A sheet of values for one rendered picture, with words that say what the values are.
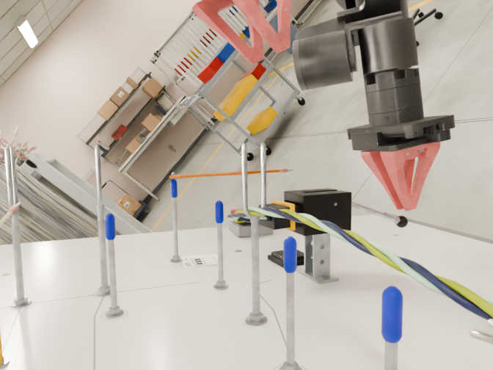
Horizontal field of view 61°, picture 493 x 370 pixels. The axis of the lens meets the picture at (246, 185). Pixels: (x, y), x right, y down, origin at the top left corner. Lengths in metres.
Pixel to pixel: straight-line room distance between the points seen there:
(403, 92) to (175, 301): 0.31
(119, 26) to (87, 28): 0.58
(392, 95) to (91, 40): 8.45
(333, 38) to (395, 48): 0.06
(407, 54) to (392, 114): 0.06
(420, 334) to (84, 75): 8.48
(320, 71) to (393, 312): 0.34
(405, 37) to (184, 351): 0.36
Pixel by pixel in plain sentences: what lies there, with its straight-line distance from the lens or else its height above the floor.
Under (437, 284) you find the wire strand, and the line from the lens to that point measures 0.17.
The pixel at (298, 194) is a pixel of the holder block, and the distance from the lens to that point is 0.42.
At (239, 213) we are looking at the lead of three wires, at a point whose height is 1.21.
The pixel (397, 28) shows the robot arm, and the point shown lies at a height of 1.19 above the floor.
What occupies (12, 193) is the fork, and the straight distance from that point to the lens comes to 0.41.
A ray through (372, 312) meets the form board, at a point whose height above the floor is 1.08.
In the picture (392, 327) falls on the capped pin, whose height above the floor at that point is 1.20.
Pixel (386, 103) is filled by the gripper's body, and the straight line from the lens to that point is 0.47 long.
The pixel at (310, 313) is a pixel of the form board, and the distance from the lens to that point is 0.37.
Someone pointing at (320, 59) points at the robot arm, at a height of 1.22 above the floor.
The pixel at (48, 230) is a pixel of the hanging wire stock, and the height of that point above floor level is 1.30.
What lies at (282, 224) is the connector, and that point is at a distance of 0.41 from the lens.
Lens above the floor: 1.33
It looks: 17 degrees down
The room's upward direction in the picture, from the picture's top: 49 degrees counter-clockwise
